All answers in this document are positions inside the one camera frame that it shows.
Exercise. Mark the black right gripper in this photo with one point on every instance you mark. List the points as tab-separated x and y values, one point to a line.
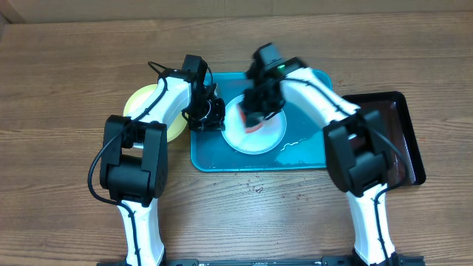
253	97

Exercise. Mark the orange black sponge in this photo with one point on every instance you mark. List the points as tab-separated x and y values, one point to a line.
252	121

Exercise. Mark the yellow plate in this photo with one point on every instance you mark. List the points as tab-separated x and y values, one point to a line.
138	97

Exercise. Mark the black rectangular tray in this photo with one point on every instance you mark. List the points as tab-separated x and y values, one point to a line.
394	112

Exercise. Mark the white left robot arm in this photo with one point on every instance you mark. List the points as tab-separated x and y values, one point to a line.
133	160

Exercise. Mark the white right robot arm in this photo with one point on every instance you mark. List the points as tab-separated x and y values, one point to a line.
358	154

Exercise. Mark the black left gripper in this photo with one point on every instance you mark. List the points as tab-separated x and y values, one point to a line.
216	123

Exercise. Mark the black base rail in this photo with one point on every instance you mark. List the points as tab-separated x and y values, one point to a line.
351	260

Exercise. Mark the light blue plate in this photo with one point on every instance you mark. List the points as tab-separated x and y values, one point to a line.
265	138

